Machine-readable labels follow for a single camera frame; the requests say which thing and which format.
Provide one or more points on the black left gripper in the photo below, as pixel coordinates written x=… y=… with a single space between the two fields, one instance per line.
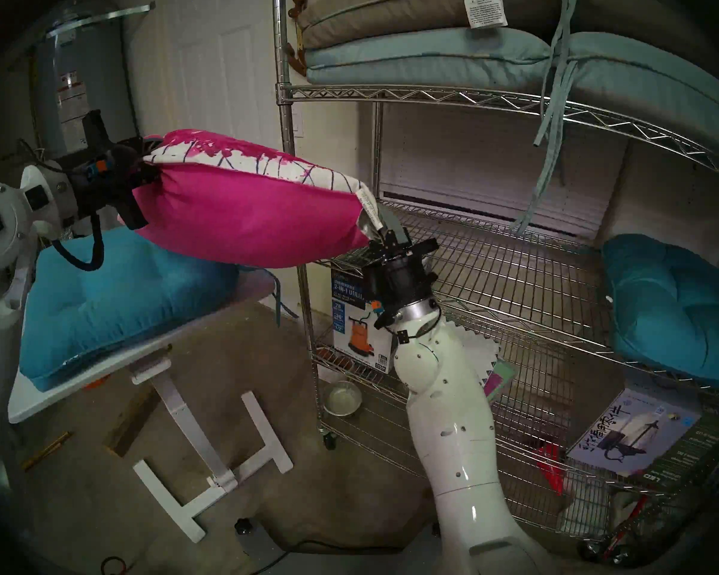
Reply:
x=114 y=178

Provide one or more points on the white overbed table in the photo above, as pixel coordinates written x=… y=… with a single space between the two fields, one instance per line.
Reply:
x=30 y=406

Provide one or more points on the teal round tufted cushion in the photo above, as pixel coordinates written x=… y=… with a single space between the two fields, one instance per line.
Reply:
x=671 y=304

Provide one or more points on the pink splatter print cushion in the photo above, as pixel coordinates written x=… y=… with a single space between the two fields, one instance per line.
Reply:
x=245 y=214

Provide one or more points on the utility pump cardboard box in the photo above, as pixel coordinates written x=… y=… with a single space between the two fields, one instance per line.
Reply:
x=353 y=334

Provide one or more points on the red plastic item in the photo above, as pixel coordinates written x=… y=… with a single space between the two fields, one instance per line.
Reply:
x=552 y=466

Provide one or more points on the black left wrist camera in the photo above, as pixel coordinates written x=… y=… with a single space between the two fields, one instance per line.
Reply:
x=96 y=130

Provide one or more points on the white zigzag paper pad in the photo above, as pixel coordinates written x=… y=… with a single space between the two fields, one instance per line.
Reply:
x=503 y=379

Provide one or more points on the beige bench cushion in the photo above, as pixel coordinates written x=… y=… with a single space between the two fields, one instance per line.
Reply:
x=395 y=11

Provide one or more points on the white panel door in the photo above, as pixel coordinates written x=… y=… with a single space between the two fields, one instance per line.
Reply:
x=227 y=70

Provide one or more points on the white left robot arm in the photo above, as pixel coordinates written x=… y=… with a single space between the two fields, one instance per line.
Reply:
x=6 y=220

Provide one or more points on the wooden anchor wall decor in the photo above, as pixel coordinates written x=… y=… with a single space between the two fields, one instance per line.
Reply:
x=296 y=5

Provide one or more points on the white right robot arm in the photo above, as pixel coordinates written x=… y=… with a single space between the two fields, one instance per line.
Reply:
x=455 y=436

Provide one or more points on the small metal bowl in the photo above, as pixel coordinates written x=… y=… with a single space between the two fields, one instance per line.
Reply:
x=343 y=399

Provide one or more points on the light blue bench cushion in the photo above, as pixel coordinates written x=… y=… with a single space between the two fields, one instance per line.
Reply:
x=425 y=56

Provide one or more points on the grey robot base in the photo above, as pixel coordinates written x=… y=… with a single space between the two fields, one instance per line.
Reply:
x=335 y=562

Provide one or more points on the white window blinds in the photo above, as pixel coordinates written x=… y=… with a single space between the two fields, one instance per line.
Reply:
x=455 y=160

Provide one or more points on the pink paper sheet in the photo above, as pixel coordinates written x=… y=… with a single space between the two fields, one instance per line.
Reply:
x=490 y=387

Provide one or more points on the wooden plank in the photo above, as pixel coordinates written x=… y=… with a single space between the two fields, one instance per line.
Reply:
x=129 y=424

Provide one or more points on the grey water heater tank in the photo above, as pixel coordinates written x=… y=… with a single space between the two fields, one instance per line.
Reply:
x=66 y=70

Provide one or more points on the white light switch plate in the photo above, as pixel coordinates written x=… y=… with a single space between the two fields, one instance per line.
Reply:
x=298 y=121

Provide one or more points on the teal square tufted cushion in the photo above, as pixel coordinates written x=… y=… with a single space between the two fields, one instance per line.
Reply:
x=114 y=298

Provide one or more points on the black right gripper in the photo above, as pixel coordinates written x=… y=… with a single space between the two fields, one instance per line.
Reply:
x=404 y=286

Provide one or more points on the white zigzag edged sheet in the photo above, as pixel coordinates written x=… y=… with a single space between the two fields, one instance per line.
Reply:
x=482 y=352

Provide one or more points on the brass rod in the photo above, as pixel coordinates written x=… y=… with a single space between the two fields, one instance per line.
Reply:
x=45 y=451

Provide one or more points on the LED lamp product box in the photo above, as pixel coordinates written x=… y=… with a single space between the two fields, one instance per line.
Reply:
x=635 y=430

